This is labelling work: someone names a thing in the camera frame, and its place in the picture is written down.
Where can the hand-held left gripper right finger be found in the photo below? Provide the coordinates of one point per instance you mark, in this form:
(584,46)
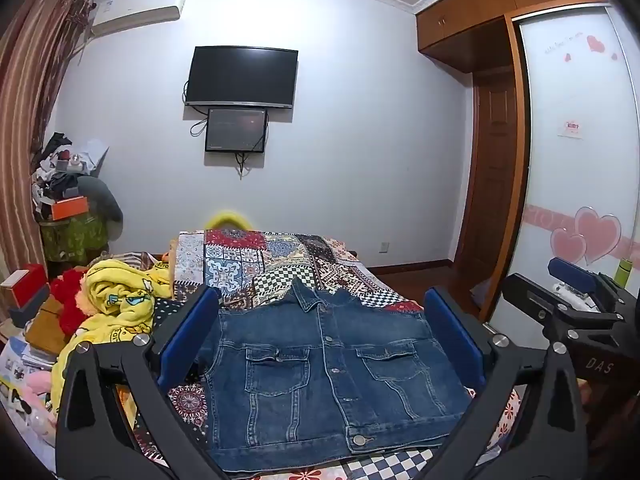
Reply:
(457,340)

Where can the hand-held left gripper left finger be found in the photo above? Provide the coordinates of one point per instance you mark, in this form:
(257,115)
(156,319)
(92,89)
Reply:
(192,332)

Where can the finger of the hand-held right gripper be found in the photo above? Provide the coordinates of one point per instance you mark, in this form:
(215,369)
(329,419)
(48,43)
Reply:
(570,272)
(535,305)

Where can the blue denim jacket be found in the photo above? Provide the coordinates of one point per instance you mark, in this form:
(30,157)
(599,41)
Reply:
(300,385)

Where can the green bottle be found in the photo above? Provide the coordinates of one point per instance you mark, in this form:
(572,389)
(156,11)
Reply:
(623,272)

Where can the patchwork printed bedspread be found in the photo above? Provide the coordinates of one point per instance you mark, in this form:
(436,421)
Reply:
(240,265)

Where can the yellow duck print blanket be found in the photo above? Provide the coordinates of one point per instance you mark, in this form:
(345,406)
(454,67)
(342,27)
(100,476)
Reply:
(115,300)

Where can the yellow plush item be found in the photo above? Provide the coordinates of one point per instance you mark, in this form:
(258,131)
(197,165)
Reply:
(227,219)

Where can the brown wooden door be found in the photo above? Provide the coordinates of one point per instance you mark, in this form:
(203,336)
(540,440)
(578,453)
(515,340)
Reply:
(492,175)

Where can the red plush toy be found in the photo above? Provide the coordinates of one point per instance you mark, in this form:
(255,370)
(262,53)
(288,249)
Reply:
(65,300)

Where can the brown cardboard box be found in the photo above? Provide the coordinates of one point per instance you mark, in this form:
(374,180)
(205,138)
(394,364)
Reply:
(47,325)

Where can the pink plush toy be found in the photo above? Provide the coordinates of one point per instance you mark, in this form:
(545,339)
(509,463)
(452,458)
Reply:
(37,405)

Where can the red and white box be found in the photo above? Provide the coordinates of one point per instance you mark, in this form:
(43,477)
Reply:
(25,285)

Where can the orange box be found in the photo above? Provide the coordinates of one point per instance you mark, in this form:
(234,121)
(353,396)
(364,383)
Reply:
(70,208)

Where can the pile of mixed clutter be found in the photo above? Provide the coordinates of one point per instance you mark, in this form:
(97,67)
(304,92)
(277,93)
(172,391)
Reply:
(55,175)

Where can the wooden wardrobe cabinet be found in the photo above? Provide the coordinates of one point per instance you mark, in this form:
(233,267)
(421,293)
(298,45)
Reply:
(465,25)

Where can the brown striped curtain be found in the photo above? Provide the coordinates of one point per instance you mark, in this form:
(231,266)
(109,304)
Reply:
(30,110)

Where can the white air conditioner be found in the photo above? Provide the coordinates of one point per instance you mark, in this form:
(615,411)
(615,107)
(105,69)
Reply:
(137,7)

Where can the white wall socket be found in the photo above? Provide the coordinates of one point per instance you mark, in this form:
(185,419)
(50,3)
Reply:
(385,247)

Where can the small black wall monitor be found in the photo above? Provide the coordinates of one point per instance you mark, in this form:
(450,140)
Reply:
(235,130)

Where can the large black wall television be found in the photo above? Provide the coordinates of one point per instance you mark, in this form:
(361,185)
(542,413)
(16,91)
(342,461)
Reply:
(240,76)

